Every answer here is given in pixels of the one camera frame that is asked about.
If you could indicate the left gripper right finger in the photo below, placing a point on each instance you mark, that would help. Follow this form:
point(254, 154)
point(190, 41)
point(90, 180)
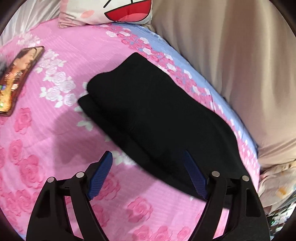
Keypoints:
point(246, 219)

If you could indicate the black pants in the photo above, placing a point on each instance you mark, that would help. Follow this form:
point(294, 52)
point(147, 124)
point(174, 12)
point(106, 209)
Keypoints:
point(154, 122)

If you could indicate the silver satin curtain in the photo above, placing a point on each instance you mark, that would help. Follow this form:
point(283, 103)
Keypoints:
point(18, 17)

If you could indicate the phone with picture case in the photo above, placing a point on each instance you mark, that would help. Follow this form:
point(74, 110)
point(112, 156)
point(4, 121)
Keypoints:
point(15, 77)

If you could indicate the pink rose bed sheet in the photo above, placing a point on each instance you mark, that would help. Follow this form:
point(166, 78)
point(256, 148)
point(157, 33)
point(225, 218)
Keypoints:
point(49, 135)

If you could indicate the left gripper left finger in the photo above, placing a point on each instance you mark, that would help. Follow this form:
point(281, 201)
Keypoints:
point(49, 219)

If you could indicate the cartoon face pillow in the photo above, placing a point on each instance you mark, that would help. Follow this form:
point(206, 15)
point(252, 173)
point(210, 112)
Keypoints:
point(93, 12)

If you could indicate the floral grey blanket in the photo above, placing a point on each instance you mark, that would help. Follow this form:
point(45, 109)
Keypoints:
point(277, 195)

